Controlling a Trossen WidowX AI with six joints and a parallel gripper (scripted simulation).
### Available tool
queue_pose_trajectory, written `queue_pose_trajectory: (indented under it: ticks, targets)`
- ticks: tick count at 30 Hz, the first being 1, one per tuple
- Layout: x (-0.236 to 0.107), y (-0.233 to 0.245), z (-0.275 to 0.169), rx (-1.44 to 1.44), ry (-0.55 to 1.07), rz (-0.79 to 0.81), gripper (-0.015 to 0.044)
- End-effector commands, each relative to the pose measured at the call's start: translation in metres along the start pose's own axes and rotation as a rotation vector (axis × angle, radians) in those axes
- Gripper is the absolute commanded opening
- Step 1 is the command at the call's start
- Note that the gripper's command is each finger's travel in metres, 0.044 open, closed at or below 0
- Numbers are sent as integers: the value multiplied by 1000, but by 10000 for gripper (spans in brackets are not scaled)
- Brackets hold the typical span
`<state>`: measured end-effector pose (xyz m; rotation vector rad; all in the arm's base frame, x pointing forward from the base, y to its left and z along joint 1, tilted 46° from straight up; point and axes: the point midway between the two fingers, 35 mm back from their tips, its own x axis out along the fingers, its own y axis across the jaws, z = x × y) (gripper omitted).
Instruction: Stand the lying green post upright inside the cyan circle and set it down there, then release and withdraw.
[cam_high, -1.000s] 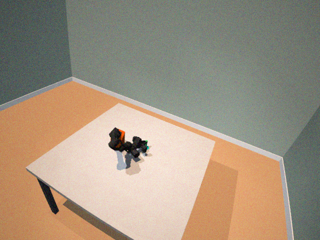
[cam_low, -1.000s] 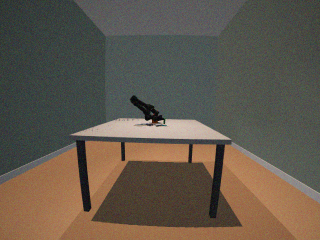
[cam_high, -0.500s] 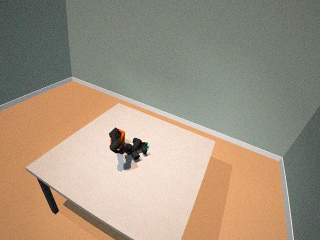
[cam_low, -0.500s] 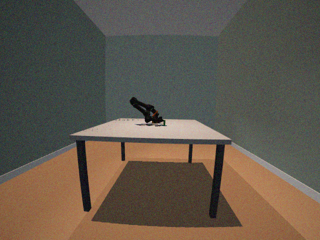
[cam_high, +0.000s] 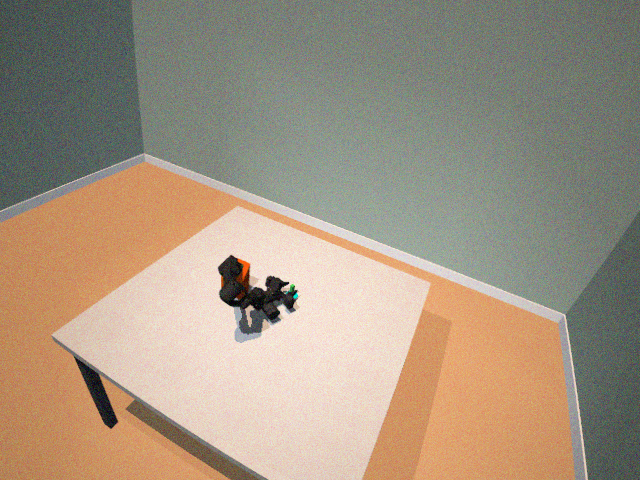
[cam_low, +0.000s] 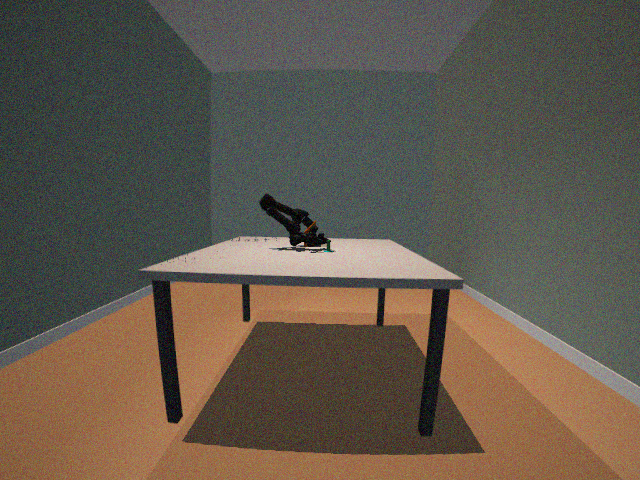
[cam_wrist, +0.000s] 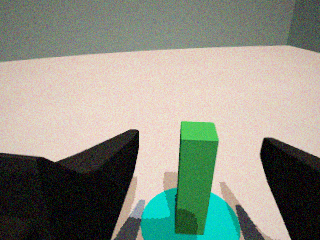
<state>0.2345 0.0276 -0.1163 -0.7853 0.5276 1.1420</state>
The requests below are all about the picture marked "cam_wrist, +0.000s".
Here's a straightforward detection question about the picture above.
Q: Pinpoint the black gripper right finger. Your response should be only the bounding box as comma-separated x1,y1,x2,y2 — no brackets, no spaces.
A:
260,137,320,240

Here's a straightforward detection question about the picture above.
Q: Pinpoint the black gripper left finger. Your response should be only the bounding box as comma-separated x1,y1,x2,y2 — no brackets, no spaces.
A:
0,129,139,240

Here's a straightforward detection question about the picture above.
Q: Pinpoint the green rectangular post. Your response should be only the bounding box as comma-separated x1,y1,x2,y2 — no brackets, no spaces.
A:
175,121,219,235

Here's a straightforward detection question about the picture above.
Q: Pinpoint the cyan flat circle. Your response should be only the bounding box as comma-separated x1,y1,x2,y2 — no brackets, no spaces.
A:
140,187,241,240

